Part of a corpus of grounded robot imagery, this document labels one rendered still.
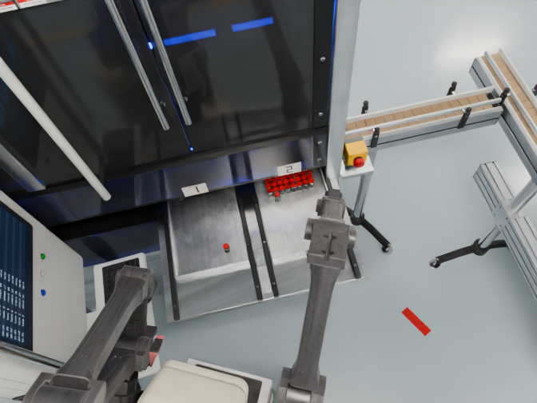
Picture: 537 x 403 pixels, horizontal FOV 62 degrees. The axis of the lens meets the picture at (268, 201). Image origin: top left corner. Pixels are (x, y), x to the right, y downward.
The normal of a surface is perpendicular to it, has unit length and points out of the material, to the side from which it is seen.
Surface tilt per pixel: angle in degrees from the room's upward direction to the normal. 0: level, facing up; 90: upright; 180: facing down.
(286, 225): 0
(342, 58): 90
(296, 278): 0
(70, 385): 50
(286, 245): 0
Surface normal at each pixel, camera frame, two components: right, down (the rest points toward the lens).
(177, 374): 0.11, -0.93
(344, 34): 0.21, 0.85
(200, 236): -0.08, -0.48
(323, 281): -0.18, 0.30
